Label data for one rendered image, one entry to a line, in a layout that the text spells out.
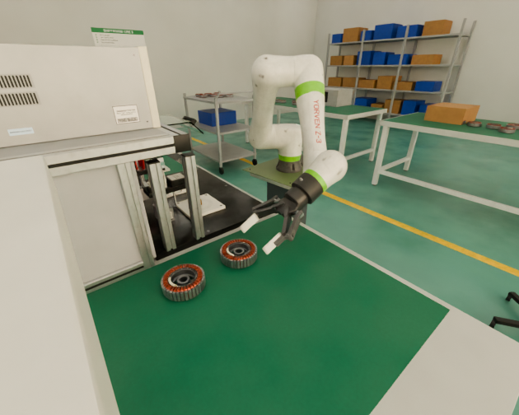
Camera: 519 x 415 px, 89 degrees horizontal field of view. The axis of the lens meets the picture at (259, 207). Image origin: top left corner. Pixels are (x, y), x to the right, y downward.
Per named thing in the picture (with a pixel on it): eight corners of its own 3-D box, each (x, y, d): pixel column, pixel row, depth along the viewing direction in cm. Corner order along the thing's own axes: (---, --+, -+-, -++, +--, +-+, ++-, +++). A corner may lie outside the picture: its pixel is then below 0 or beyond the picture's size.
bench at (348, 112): (278, 135, 550) (279, 96, 514) (376, 161, 397) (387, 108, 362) (242, 142, 501) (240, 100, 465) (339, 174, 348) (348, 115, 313)
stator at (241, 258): (245, 243, 89) (245, 233, 87) (264, 261, 80) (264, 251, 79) (214, 254, 83) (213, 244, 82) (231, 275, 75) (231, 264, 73)
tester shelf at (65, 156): (124, 118, 120) (122, 107, 118) (191, 150, 73) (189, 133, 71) (-4, 132, 96) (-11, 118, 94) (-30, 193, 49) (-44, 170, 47)
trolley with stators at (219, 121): (222, 151, 449) (218, 86, 402) (259, 166, 379) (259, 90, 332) (190, 158, 417) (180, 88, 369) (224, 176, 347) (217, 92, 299)
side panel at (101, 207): (151, 260, 81) (126, 159, 66) (155, 266, 79) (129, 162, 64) (39, 306, 66) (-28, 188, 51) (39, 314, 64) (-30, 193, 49)
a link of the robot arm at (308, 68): (287, 67, 113) (293, 46, 100) (316, 67, 114) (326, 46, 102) (290, 107, 110) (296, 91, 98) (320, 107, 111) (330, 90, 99)
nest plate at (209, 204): (207, 195, 117) (207, 193, 116) (225, 207, 106) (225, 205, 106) (175, 205, 109) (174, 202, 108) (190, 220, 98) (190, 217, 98)
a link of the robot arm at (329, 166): (336, 137, 84) (360, 163, 84) (322, 151, 96) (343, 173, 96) (306, 166, 82) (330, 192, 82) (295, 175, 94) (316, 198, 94)
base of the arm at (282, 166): (292, 158, 170) (292, 148, 167) (313, 161, 163) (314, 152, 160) (271, 170, 151) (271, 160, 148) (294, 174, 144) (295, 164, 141)
